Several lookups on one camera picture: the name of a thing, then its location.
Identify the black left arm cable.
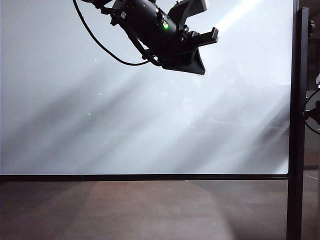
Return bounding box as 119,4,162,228
71,0,164,67

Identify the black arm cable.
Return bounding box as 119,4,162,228
302,88,320,134
71,0,164,67

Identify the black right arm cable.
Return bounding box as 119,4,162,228
302,88,320,134

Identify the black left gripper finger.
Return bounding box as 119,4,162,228
188,26,220,49
161,46,207,76

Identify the white whiteboard with black frame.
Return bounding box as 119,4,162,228
0,0,300,182

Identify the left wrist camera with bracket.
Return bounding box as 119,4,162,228
168,0,209,27

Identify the black whiteboard stand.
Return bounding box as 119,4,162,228
286,6,312,240

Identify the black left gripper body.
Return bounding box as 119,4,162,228
148,23,200,68

